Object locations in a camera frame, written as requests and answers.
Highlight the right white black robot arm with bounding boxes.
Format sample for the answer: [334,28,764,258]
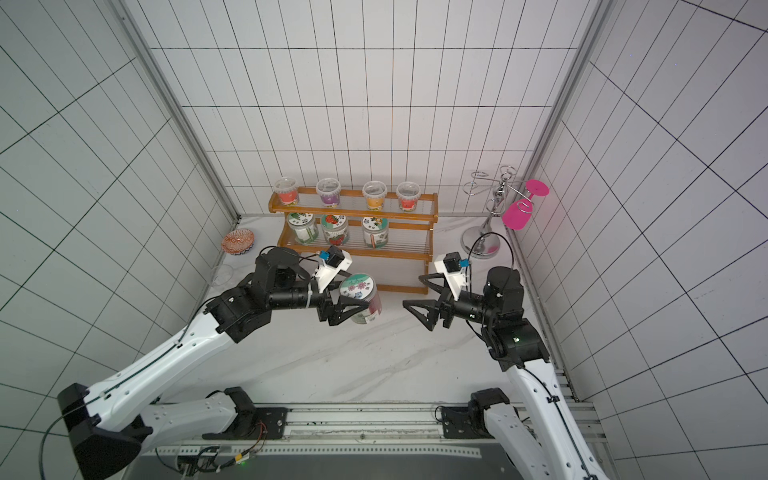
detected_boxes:
[403,266,607,479]

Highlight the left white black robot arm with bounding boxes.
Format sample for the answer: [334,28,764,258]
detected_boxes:
[57,246,369,479]

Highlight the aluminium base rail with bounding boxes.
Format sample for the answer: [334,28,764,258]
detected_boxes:
[116,400,607,460]

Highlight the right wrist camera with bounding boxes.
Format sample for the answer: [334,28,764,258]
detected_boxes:
[433,252,470,300]

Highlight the orange patterned glass bowl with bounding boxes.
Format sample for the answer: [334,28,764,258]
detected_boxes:
[220,228,255,255]

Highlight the small container brown seeds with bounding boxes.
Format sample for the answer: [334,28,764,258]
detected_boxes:
[362,180,388,211]

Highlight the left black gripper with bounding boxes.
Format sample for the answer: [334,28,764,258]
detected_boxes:
[271,275,370,327]

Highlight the wiring bundle under rail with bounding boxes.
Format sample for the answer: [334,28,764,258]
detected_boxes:
[155,419,268,478]

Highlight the small container red seeds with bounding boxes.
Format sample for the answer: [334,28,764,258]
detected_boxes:
[273,177,299,207]

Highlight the chrome wine glass rack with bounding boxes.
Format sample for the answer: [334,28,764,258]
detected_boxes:
[461,165,525,259]

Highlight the orange wooden two-tier shelf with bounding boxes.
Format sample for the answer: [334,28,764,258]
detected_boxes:
[269,187,439,295]

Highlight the strawberry lid jar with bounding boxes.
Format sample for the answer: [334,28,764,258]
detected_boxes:
[321,214,349,247]

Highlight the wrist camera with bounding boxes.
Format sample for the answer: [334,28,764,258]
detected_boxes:
[313,245,353,293]
[433,252,470,300]

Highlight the red seed jar monkey lid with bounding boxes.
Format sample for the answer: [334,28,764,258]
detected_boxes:
[340,273,382,324]

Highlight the pink plastic wine glass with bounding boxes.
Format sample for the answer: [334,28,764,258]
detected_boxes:
[502,179,550,231]

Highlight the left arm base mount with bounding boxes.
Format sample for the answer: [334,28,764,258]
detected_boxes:
[202,407,289,442]

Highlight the flower label seed jar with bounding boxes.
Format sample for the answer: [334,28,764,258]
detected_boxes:
[361,216,389,249]

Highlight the small container purple seeds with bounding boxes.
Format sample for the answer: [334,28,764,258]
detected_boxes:
[316,178,342,208]

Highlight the green tree lid jar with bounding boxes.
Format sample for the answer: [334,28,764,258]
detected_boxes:
[286,212,319,245]

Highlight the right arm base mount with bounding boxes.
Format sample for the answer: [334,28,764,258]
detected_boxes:
[433,405,492,440]

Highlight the clear glass cup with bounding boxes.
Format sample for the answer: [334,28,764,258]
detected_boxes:
[209,264,234,288]

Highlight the small container dark seeds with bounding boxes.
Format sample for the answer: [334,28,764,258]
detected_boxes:
[396,181,421,212]

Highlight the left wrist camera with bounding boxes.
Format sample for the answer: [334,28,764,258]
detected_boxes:
[313,245,353,293]

